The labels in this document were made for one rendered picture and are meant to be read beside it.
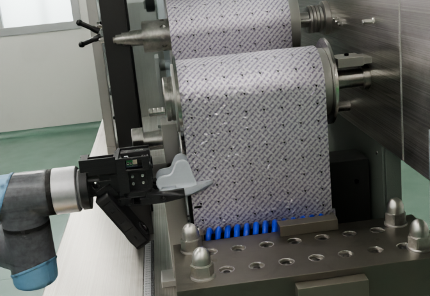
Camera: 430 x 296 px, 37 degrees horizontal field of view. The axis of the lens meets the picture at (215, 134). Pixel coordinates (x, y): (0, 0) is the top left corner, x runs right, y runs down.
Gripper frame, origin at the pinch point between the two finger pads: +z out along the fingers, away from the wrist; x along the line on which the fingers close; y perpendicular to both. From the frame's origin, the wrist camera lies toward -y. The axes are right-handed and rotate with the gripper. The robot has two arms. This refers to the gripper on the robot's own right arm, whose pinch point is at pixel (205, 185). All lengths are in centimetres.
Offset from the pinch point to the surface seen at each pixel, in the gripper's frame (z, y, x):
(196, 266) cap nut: -3.3, -5.9, -17.5
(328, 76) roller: 21.8, 15.8, 0.5
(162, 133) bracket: -6.1, 7.9, 7.1
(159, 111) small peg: -6.2, 12.4, 4.1
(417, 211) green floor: 131, -111, 235
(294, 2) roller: 22.3, 26.7, 25.3
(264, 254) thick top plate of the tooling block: 7.2, -8.0, -12.0
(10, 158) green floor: -148, -111, 469
